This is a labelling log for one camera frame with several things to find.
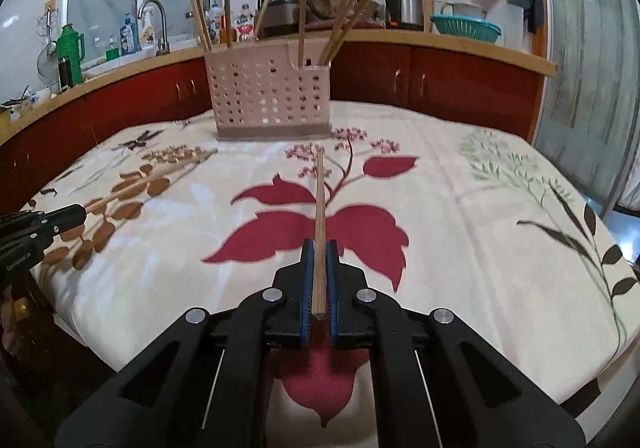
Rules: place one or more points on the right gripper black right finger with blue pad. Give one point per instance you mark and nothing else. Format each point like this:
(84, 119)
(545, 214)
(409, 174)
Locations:
(436, 381)

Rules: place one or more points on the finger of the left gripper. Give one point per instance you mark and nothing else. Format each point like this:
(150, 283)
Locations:
(51, 223)
(20, 219)

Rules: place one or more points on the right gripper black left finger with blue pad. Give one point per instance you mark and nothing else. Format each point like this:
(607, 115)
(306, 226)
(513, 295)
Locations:
(203, 382)

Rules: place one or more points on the red kitchen cabinets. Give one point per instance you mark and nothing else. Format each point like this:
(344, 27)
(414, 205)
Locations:
(502, 90)

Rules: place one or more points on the person's left hand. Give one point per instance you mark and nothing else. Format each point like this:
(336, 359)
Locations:
(14, 315)

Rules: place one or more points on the black flask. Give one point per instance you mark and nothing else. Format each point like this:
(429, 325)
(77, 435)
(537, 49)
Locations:
(65, 73)

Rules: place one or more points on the floral tablecloth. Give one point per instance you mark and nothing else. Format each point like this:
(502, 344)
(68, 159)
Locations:
(436, 214)

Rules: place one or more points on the green thermos jug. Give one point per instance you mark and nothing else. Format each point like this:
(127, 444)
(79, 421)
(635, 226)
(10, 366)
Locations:
(71, 44)

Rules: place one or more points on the green soap bottle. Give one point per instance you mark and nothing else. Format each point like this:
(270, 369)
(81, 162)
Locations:
(112, 51)

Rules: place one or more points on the blue detergent bottle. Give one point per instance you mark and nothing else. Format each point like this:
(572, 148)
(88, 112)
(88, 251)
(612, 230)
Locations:
(128, 36)

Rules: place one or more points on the white spray bottle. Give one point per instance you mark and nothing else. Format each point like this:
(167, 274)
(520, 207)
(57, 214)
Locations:
(147, 33)

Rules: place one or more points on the pink perforated utensil basket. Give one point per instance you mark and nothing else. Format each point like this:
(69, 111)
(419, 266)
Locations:
(262, 92)

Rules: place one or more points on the chopstick in basket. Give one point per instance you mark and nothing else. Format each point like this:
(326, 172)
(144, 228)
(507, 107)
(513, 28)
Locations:
(228, 34)
(340, 14)
(197, 23)
(302, 5)
(342, 21)
(259, 19)
(205, 34)
(350, 23)

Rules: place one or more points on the glass sliding door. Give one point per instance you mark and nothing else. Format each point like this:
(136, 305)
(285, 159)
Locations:
(589, 128)

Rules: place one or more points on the black rice cooker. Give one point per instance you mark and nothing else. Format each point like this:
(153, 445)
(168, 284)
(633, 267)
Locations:
(281, 17)

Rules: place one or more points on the teal plastic colander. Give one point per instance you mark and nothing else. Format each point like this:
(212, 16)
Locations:
(466, 27)

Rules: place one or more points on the wok with glass lid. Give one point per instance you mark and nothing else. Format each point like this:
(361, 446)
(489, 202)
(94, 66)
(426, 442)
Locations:
(372, 13)

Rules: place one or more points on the white green-rimmed basin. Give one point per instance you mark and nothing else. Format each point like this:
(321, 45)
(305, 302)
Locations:
(460, 9)

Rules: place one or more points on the steel electric kettle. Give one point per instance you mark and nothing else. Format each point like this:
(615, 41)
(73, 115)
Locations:
(404, 14)

